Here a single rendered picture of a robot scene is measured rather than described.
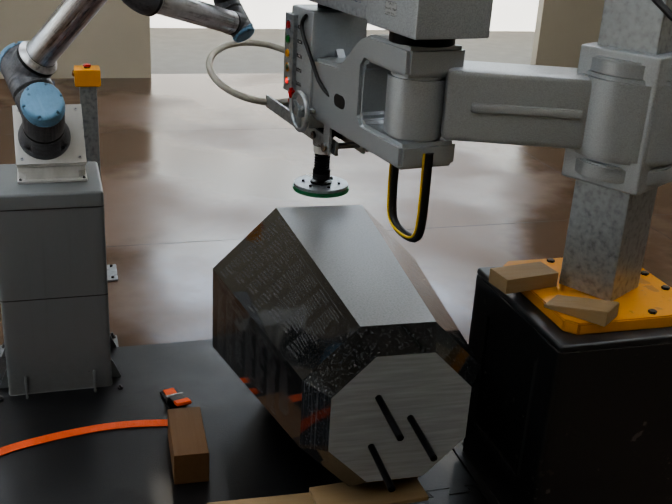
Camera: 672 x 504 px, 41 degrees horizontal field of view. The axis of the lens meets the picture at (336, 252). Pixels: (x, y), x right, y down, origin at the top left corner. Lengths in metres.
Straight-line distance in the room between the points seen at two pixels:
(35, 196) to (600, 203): 1.99
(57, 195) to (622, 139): 1.99
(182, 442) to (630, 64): 1.91
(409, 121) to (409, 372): 0.76
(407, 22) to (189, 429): 1.61
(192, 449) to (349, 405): 0.84
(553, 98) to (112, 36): 7.18
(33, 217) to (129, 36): 6.17
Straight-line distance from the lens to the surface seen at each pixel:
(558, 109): 2.79
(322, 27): 3.27
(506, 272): 2.97
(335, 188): 3.47
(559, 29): 11.04
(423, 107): 2.75
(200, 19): 3.34
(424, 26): 2.61
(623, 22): 2.82
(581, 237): 2.98
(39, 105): 3.39
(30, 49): 3.45
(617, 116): 2.77
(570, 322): 2.82
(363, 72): 2.96
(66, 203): 3.50
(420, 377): 2.56
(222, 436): 3.49
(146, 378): 3.87
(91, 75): 4.51
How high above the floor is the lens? 1.96
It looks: 22 degrees down
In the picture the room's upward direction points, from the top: 3 degrees clockwise
